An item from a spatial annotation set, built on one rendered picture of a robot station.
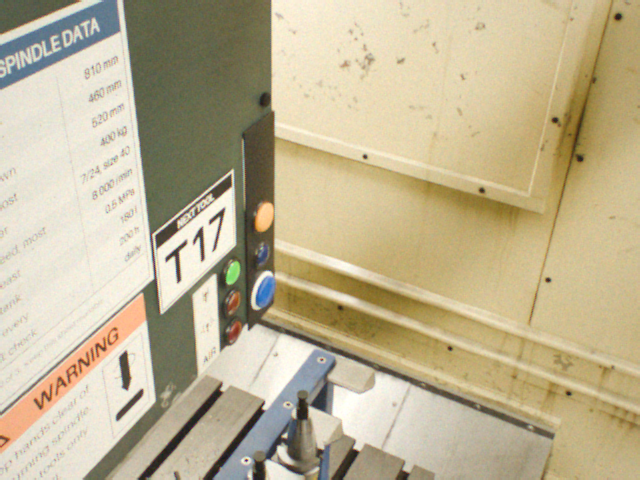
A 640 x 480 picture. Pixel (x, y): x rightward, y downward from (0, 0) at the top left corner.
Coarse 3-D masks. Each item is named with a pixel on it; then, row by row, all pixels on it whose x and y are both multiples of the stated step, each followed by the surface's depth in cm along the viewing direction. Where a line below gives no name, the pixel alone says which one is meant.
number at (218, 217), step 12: (228, 204) 61; (204, 216) 59; (216, 216) 60; (228, 216) 62; (192, 228) 58; (204, 228) 59; (216, 228) 61; (228, 228) 63; (192, 240) 58; (204, 240) 60; (216, 240) 61; (228, 240) 63; (192, 252) 59; (204, 252) 60; (216, 252) 62; (192, 264) 59; (204, 264) 61; (192, 276) 60
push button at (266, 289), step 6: (270, 276) 71; (264, 282) 71; (270, 282) 71; (258, 288) 70; (264, 288) 71; (270, 288) 71; (258, 294) 70; (264, 294) 71; (270, 294) 72; (258, 300) 71; (264, 300) 71; (270, 300) 72; (258, 306) 71; (264, 306) 72
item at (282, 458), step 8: (320, 440) 110; (280, 448) 109; (320, 448) 109; (280, 456) 108; (288, 456) 108; (320, 456) 110; (288, 464) 107; (296, 464) 107; (304, 464) 107; (312, 464) 107; (304, 472) 108; (312, 472) 108
